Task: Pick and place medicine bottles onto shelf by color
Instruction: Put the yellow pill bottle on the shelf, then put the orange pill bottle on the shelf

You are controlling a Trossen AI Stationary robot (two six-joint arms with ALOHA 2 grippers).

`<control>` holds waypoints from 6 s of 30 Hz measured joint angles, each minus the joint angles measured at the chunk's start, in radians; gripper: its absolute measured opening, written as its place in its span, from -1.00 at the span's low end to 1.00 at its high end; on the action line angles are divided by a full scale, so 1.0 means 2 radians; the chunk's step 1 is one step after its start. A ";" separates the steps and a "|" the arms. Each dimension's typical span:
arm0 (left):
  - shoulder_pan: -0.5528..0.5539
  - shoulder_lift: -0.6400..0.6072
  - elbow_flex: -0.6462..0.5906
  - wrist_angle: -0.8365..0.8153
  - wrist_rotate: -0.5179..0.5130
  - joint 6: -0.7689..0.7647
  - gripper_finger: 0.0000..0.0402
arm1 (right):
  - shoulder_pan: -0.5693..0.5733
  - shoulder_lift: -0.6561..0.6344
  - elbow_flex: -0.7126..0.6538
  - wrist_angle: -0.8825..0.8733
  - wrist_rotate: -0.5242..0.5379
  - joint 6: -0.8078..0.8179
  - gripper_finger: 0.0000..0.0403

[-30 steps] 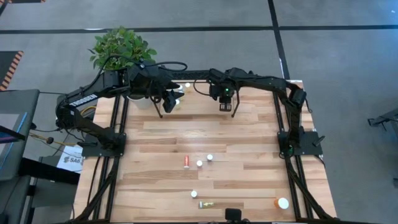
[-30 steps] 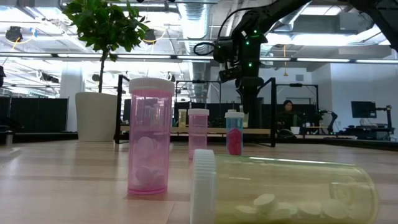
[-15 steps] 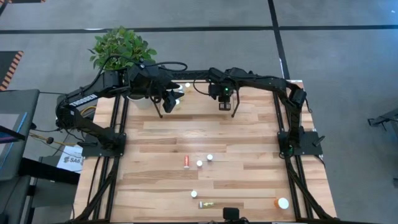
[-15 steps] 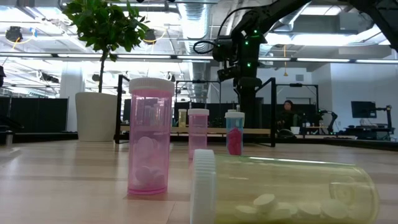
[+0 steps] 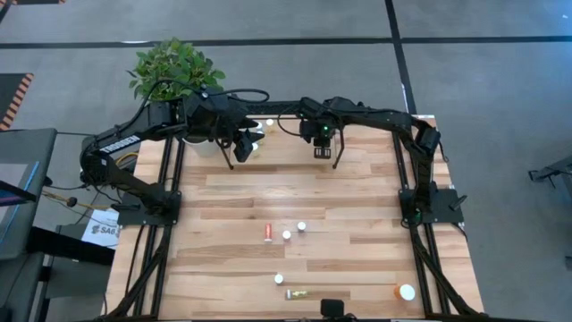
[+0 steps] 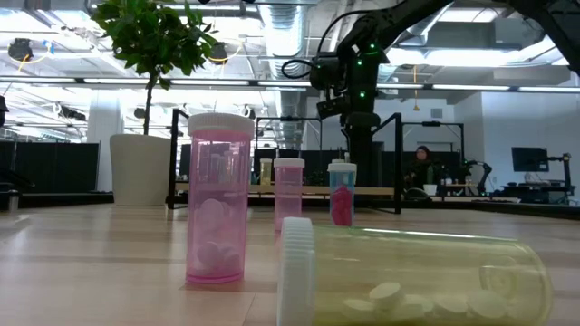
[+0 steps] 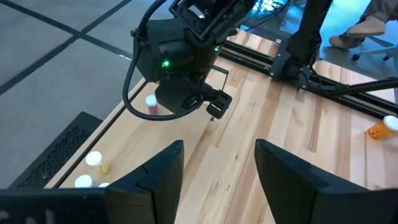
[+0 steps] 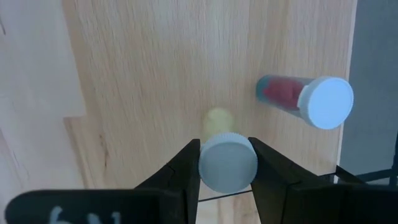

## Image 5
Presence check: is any black cable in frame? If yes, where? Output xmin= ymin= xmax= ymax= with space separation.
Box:
xmin=42 ymin=176 xmax=135 ymax=211

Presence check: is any grey laptop blue edge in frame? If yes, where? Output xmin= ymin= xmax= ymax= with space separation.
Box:
xmin=0 ymin=161 xmax=41 ymax=261

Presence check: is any grey desk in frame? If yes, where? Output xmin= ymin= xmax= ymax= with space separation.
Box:
xmin=0 ymin=128 xmax=58 ymax=322

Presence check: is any black mat orange striped edge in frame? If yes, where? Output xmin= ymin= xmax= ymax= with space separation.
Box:
xmin=0 ymin=72 xmax=35 ymax=132

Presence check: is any small black box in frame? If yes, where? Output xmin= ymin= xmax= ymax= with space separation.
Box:
xmin=320 ymin=298 xmax=346 ymax=319

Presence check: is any white printed paper sheet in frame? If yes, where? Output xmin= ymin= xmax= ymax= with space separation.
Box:
xmin=81 ymin=208 xmax=121 ymax=250

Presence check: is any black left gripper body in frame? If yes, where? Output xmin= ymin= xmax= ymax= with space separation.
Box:
xmin=182 ymin=87 xmax=258 ymax=163

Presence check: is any grey metal stand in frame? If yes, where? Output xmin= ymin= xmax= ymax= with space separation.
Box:
xmin=527 ymin=154 xmax=572 ymax=191

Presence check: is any large orange medicine bottle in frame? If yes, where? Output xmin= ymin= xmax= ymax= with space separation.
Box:
xmin=393 ymin=284 xmax=416 ymax=301

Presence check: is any wooden shelf black metal frame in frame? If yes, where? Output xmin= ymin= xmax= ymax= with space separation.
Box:
xmin=222 ymin=100 xmax=368 ymax=171

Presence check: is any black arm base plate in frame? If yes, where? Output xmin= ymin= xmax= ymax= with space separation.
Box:
xmin=399 ymin=187 xmax=465 ymax=225
xmin=116 ymin=191 xmax=182 ymax=226

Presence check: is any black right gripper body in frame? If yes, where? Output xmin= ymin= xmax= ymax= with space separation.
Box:
xmin=298 ymin=96 xmax=345 ymax=160

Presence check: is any black furniture beam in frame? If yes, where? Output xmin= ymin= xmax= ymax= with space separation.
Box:
xmin=26 ymin=225 xmax=116 ymax=266

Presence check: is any black aluminium table frame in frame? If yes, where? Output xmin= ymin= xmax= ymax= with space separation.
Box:
xmin=105 ymin=114 xmax=482 ymax=321

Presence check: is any green plant in white pot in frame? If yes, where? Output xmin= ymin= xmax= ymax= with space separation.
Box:
xmin=126 ymin=37 xmax=227 ymax=158

